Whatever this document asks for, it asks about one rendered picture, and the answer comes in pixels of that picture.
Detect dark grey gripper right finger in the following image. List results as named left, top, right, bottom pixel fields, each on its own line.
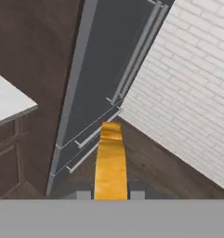
left=127, top=179, right=162, bottom=200

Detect dark wood counter cupboards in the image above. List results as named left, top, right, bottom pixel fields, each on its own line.
left=0, top=109, right=32, bottom=200

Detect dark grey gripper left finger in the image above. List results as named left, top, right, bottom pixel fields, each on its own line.
left=61, top=179, right=96, bottom=200

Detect dark grey fridge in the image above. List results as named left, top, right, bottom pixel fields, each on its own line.
left=45, top=0, right=177, bottom=197

